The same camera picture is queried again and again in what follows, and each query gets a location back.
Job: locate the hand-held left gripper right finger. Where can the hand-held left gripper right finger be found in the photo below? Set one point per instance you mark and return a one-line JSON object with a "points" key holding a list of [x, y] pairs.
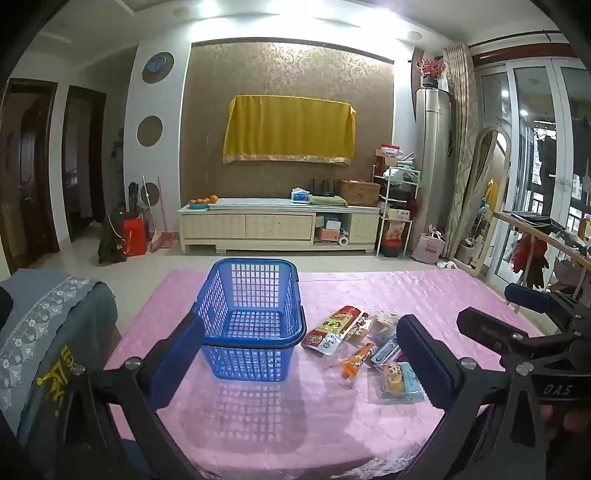
{"points": [[422, 364]]}

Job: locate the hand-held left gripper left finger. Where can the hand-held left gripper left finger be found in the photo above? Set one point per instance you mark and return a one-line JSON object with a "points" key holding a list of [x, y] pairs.
{"points": [[180, 360]]}

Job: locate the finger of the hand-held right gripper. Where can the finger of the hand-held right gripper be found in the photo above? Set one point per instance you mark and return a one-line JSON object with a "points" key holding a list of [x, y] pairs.
{"points": [[526, 295], [489, 330]]}

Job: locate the clear cartoon snack packet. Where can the clear cartoon snack packet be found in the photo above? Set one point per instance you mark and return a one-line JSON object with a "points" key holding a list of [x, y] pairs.
{"points": [[397, 381]]}

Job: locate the blue striped snack packet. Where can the blue striped snack packet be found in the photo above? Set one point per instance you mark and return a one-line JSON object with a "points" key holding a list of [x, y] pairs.
{"points": [[385, 351]]}

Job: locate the orange snack packet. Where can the orange snack packet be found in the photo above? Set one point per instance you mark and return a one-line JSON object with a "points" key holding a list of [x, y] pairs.
{"points": [[358, 361]]}

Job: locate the blue plastic basket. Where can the blue plastic basket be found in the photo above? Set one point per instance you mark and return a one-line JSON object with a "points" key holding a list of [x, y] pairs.
{"points": [[251, 318]]}

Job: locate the red and yellow snack packet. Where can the red and yellow snack packet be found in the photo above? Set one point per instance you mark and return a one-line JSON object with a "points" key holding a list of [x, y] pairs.
{"points": [[332, 330]]}

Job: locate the person's right hand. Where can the person's right hand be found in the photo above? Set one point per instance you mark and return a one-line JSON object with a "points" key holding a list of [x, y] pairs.
{"points": [[575, 422]]}

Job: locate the clear pale cracker packet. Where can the clear pale cracker packet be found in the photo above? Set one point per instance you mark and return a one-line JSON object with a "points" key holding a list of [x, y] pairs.
{"points": [[384, 324]]}

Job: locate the wooden drying rack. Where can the wooden drying rack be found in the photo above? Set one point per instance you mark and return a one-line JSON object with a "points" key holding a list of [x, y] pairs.
{"points": [[535, 237]]}

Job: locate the white slippers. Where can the white slippers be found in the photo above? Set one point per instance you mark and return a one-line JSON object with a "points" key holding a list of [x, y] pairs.
{"points": [[446, 264]]}

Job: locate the pink bag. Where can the pink bag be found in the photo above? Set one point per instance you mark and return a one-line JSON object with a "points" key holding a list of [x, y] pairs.
{"points": [[428, 249]]}

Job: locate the arched standing mirror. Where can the arched standing mirror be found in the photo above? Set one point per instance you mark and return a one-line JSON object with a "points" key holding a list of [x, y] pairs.
{"points": [[485, 203]]}

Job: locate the pink quilted blanket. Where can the pink quilted blanket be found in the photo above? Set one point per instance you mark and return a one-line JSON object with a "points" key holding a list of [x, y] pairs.
{"points": [[323, 424]]}

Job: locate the grey lace-trimmed cloth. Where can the grey lace-trimmed cloth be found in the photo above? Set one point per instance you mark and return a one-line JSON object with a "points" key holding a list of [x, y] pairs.
{"points": [[55, 332]]}

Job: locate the red bag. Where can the red bag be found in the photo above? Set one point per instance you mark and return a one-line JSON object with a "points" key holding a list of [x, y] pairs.
{"points": [[135, 235]]}

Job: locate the black bag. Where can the black bag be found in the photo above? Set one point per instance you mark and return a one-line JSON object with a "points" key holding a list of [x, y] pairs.
{"points": [[111, 240]]}

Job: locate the blue fruit bowl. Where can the blue fruit bowl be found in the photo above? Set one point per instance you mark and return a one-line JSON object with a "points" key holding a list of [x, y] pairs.
{"points": [[198, 206]]}

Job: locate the orange box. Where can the orange box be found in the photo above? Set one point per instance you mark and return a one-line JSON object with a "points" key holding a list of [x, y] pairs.
{"points": [[328, 234]]}

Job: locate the pile of oranges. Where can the pile of oranges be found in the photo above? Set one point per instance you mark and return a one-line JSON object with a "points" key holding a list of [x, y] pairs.
{"points": [[205, 199]]}

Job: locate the standing air conditioner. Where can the standing air conditioner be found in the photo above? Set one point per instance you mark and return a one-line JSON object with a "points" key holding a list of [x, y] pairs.
{"points": [[431, 161]]}

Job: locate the white mop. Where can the white mop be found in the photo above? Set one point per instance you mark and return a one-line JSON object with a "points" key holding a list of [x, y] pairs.
{"points": [[147, 198]]}

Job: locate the cream low cabinet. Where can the cream low cabinet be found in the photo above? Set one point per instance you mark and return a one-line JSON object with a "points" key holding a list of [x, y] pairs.
{"points": [[277, 226]]}

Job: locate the beige patterned curtain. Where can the beige patterned curtain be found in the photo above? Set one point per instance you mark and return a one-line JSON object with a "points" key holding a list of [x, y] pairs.
{"points": [[464, 138]]}

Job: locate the brown cardboard box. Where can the brown cardboard box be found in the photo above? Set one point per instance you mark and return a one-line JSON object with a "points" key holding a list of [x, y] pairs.
{"points": [[360, 193]]}

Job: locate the green folded cloth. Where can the green folded cloth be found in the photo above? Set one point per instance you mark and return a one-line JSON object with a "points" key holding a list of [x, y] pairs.
{"points": [[328, 200]]}

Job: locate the red and white box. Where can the red and white box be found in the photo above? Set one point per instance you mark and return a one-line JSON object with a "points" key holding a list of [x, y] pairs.
{"points": [[388, 152]]}

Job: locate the black router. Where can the black router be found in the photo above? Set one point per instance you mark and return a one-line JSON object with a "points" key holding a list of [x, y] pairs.
{"points": [[324, 189]]}

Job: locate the blue tissue box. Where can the blue tissue box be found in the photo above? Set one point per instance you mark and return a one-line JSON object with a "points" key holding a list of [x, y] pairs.
{"points": [[300, 195]]}

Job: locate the dark wooden door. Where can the dark wooden door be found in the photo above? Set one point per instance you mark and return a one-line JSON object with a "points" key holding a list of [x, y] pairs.
{"points": [[23, 180]]}

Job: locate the red flower vase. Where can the red flower vase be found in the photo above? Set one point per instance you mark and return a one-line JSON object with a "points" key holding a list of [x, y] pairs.
{"points": [[431, 71]]}

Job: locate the yellow cloth cover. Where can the yellow cloth cover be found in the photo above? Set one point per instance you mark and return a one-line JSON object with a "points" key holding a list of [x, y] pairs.
{"points": [[288, 129]]}

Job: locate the dark wooden door frame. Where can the dark wooden door frame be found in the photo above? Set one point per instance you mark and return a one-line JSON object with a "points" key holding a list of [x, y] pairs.
{"points": [[99, 157]]}

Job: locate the brown round wall disc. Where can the brown round wall disc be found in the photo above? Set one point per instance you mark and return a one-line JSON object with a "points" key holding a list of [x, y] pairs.
{"points": [[149, 131]]}

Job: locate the blue round wall plate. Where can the blue round wall plate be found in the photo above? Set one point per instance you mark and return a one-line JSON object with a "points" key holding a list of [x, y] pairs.
{"points": [[158, 67]]}

